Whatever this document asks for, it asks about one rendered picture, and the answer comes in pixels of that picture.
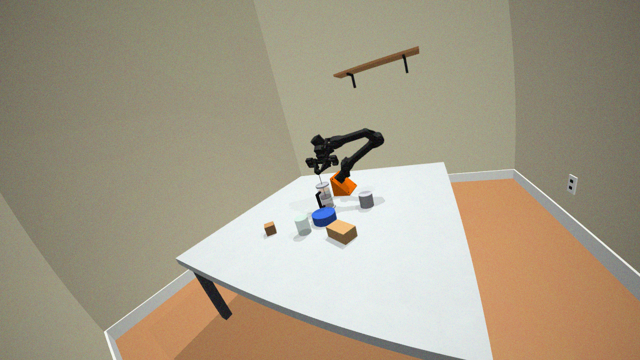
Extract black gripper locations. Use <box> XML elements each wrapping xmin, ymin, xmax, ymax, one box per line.
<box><xmin>305</xmin><ymin>151</ymin><xmax>339</xmax><ymax>173</ymax></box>

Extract french press with black knob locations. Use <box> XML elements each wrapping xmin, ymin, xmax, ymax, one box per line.
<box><xmin>315</xmin><ymin>169</ymin><xmax>336</xmax><ymax>209</ymax></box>

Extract blue cylinder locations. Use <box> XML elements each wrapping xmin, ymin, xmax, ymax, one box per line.
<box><xmin>311</xmin><ymin>207</ymin><xmax>337</xmax><ymax>227</ymax></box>

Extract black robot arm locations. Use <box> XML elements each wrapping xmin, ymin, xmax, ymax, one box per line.
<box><xmin>310</xmin><ymin>128</ymin><xmax>385</xmax><ymax>184</ymax></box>

